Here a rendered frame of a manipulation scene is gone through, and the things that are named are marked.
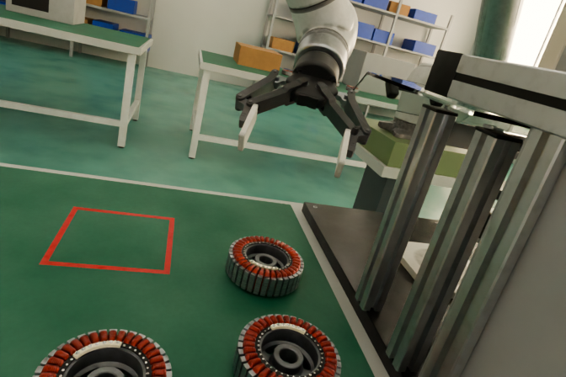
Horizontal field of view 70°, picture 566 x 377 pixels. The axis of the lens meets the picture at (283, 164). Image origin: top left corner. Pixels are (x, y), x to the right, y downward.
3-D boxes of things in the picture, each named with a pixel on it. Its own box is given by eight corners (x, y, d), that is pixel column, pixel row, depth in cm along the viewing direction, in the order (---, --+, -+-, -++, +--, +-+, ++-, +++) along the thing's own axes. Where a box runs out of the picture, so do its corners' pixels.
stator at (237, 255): (235, 246, 66) (239, 226, 64) (301, 265, 65) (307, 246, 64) (215, 285, 55) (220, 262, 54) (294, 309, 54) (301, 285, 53)
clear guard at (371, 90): (344, 99, 72) (355, 66, 70) (456, 124, 78) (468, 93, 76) (451, 165, 42) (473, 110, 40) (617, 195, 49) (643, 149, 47)
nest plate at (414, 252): (385, 244, 75) (387, 238, 75) (452, 252, 79) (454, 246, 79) (428, 296, 61) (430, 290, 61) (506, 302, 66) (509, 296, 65)
